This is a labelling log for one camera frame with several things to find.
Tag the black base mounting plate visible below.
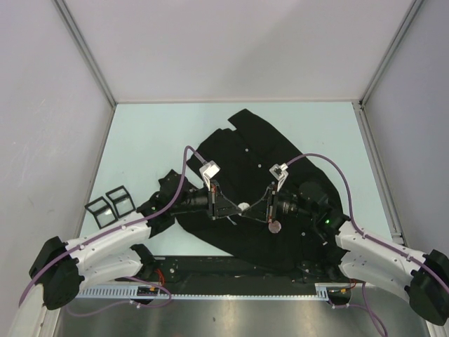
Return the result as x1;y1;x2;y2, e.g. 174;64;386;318
138;256;349;284

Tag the black square frame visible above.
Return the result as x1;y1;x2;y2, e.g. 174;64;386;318
84;197;118;230
106;185;136;218

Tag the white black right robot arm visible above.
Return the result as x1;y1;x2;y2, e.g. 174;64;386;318
239;183;448;326

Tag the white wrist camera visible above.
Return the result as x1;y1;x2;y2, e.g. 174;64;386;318
269;163;288;192
199;161;220;190

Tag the pink red round brooch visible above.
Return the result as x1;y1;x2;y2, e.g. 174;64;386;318
268;220;282;234

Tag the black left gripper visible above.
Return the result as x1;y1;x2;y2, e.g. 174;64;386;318
171;180;241;220

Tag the black button-up shirt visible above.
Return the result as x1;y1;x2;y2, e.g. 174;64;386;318
150;110;342;270

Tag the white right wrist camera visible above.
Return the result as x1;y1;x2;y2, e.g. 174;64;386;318
269;163;288;192

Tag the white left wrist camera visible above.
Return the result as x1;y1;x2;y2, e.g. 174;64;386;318
199;161;220;190

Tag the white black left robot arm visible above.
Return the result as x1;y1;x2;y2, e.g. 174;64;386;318
19;180;243;310

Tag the white slotted cable duct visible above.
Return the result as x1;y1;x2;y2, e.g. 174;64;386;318
76;282;328;301

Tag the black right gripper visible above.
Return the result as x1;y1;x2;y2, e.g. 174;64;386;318
241;185;314;223

